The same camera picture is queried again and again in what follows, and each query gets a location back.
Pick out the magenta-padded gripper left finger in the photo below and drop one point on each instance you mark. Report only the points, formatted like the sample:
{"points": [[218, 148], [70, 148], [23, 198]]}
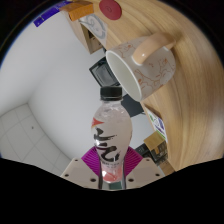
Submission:
{"points": [[76, 172]]}

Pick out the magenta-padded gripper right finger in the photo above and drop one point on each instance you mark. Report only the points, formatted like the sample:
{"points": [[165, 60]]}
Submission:
{"points": [[145, 171]]}

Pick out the clear drink bottle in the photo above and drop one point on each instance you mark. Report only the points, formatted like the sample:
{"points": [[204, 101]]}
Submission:
{"points": [[111, 133]]}

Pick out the tan cardboard box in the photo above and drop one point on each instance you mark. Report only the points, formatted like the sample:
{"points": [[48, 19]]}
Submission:
{"points": [[154, 139]]}

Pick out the white leaflet with coloured shapes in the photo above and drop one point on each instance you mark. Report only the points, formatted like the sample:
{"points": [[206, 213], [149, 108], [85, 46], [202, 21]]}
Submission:
{"points": [[156, 124]]}

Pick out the black mesh-back office chair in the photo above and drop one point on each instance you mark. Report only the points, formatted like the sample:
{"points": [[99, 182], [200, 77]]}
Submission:
{"points": [[103, 73]]}

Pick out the white mug with orange print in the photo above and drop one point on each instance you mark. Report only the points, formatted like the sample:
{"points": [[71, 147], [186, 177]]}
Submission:
{"points": [[151, 66]]}

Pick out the wooden side desk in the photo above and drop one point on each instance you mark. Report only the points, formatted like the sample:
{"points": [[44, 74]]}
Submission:
{"points": [[88, 36]]}

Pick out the orange-brown small box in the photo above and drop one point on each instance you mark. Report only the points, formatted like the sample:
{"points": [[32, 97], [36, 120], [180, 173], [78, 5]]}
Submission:
{"points": [[80, 10]]}

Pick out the flat round red coaster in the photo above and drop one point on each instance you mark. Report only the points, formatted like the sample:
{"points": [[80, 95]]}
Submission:
{"points": [[110, 9]]}

